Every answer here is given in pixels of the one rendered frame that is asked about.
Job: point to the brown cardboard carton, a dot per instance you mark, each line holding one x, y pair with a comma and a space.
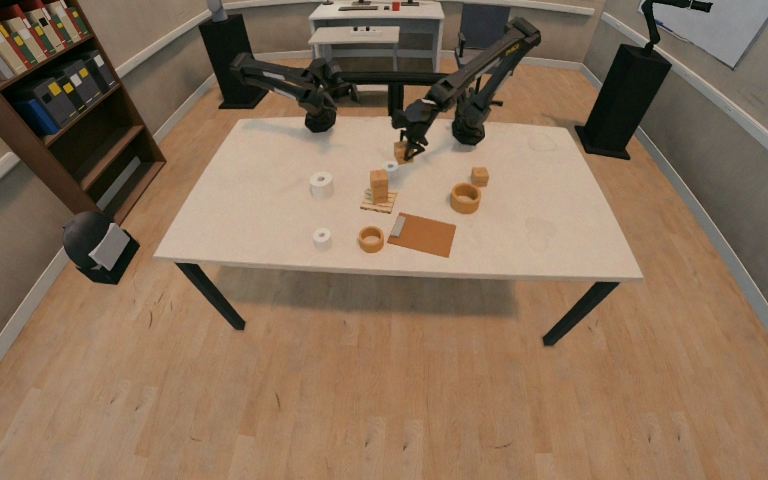
379, 197
379, 181
399, 151
479, 176

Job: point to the small wooden pallet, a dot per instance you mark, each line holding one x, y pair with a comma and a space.
378, 207

